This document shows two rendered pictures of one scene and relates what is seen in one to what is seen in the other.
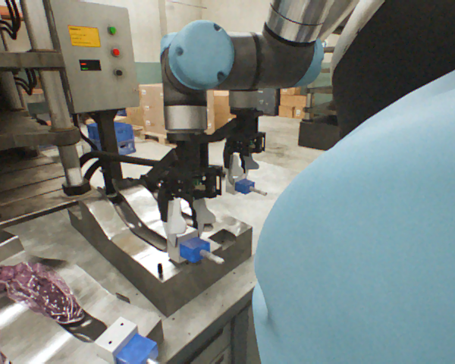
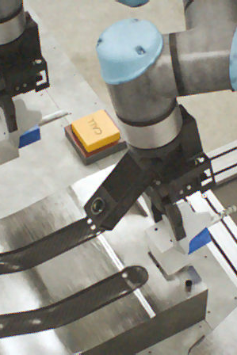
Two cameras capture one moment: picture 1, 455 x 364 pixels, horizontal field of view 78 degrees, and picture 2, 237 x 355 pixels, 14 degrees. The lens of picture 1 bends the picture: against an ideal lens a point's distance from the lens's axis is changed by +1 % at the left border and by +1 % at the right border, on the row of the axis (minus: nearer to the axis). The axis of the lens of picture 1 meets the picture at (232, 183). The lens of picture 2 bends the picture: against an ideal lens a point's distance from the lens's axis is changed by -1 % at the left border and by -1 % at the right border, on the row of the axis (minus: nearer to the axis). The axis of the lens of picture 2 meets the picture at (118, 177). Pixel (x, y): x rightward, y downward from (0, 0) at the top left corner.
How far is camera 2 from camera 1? 113 cm
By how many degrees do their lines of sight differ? 59
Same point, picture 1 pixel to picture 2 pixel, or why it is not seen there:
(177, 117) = (176, 122)
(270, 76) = not seen: outside the picture
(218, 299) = (194, 258)
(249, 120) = (29, 40)
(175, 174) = (183, 179)
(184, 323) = (219, 301)
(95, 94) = not seen: outside the picture
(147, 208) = (9, 293)
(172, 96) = (166, 107)
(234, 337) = not seen: hidden behind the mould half
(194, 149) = (193, 135)
